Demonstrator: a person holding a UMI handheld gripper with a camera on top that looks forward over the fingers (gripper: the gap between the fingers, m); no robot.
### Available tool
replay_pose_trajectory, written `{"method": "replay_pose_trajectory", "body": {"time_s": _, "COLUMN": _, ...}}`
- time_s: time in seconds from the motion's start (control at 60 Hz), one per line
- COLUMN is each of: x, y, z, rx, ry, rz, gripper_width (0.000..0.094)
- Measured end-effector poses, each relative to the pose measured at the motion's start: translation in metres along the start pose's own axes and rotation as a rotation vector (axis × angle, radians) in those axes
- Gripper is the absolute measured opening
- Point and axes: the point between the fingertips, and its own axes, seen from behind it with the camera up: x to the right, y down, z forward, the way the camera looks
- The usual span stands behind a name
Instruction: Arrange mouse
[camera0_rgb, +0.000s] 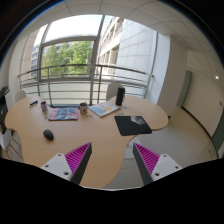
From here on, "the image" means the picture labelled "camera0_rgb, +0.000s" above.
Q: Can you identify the black printer device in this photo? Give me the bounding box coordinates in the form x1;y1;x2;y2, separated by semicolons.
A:
0;86;10;133

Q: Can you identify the white chair at window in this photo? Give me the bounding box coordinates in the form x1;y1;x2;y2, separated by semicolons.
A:
106;83;121;101

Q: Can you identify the metal balcony railing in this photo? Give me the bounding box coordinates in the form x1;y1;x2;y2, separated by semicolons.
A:
18;64;153;106

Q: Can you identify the white chair far left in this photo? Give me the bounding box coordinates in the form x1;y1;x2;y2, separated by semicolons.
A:
15;90;26;102

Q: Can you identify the white printed coffee mug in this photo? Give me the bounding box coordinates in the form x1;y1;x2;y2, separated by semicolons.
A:
80;102;88;114

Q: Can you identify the white chair near left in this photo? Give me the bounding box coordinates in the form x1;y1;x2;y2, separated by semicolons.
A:
0;130;22;160

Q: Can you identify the grey green door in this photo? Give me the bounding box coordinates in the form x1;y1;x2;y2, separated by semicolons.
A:
177;70;192;108

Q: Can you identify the black mouse pad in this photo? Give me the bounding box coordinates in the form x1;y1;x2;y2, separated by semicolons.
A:
114;116;152;136

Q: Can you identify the black computer mouse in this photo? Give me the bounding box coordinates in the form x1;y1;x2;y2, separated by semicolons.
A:
43;129;54;141

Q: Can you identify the clear drinking glass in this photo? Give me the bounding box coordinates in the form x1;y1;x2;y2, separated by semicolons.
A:
41;101;48;114

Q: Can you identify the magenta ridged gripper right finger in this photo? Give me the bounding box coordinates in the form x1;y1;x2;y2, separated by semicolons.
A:
133;143;182;185

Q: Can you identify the black cylindrical bottle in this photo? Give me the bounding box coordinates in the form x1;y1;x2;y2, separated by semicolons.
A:
115;87;125;106

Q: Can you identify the light blue yellow booklet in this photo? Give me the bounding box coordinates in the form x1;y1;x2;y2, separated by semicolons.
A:
88;101;120;117

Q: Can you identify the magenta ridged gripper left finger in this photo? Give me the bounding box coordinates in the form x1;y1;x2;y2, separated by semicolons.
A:
42;143;92;185

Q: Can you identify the red blue magazine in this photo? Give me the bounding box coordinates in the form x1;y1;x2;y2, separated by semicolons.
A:
48;108;78;121

